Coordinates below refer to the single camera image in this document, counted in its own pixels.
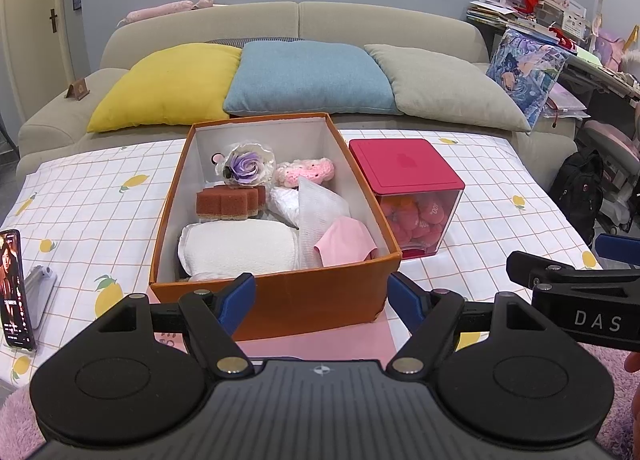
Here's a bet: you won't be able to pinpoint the pink bag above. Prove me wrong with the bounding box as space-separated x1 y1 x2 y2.
594 26 629 71

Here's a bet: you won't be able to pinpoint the pink mat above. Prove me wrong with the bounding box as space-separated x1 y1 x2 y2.
150 312 402 367

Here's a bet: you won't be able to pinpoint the printed figure pillow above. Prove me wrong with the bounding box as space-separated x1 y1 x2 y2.
485 27 571 133

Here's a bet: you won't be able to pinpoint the pink desk chair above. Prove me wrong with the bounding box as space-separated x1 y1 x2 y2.
582 104 640 237

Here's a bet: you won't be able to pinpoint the pink crochet piece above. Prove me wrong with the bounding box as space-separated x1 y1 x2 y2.
273 157 335 189

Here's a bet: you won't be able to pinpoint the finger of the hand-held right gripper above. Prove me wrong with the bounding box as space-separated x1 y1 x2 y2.
506 251 640 289
593 233 640 267

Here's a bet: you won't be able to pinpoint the black backpack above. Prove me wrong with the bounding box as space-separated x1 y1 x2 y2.
548 150 606 249

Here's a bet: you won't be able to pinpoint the yellow pillow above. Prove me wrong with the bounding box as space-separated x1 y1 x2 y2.
87 43 244 133

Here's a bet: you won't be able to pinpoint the orange cardboard box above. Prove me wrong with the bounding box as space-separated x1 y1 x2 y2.
148 112 403 343

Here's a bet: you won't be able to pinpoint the grey study desk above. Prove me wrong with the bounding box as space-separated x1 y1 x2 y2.
550 47 640 131

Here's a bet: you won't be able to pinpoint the silver phone stand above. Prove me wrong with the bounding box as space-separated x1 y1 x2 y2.
22 265 59 331

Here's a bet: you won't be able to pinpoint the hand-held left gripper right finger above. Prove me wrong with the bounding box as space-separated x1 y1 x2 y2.
386 272 545 376

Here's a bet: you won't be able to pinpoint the blue pillow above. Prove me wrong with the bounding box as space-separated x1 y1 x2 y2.
222 41 404 117

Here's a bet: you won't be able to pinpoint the white desk shelf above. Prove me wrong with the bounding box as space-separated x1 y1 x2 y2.
501 0 589 43

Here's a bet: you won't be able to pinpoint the translucent white zip bag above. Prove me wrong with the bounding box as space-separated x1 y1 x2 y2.
297 175 352 271

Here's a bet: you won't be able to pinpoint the person's right hand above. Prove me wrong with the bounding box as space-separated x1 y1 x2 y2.
623 353 640 442

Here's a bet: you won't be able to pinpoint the stack of books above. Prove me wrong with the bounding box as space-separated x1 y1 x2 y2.
467 0 522 31

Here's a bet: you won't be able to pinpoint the red lid clear container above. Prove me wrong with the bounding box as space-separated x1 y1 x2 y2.
348 138 466 261

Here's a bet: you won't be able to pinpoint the pink cloth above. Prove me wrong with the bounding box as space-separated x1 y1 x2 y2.
313 216 380 269

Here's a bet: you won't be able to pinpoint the white towel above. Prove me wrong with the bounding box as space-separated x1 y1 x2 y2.
177 220 302 281

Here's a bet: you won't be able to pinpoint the brown sponge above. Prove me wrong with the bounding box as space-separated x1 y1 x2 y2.
194 183 268 223

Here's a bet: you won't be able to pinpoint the grey-beige pillow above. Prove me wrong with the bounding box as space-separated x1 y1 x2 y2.
363 44 532 133

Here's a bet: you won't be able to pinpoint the pink fuzzy blanket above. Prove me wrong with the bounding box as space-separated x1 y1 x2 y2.
0 340 640 460

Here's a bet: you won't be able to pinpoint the beige sofa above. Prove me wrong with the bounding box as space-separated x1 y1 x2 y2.
17 0 577 177

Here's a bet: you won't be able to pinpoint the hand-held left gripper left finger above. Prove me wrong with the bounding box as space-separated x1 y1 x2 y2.
101 273 257 376

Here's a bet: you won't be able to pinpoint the cream door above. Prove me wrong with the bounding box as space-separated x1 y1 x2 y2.
0 0 77 131

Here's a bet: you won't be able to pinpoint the pink plush toy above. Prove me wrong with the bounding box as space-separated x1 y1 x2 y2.
122 0 216 23

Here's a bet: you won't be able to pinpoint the pink folders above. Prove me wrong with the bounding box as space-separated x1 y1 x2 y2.
544 84 589 121

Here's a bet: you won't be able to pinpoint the black smartphone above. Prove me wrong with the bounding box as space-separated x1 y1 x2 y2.
0 229 37 352

